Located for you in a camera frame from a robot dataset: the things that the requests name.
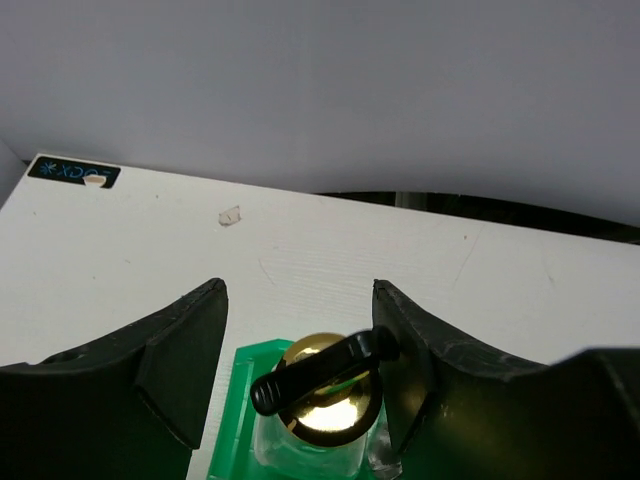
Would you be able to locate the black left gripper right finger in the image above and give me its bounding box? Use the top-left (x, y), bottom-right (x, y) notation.
top-left (372, 280), bottom-right (639, 479)

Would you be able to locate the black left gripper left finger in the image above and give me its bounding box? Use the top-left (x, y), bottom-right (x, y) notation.
top-left (1, 278), bottom-right (228, 479)

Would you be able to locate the clear glass oil bottle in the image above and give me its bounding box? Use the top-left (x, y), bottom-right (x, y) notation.
top-left (249, 327), bottom-right (400, 479)

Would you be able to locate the green plastic divided bin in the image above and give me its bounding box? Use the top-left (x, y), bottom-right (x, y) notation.
top-left (207, 339), bottom-right (292, 480)

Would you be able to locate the left table logo sticker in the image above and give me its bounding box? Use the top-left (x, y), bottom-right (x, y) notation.
top-left (27, 156), bottom-right (121, 189)

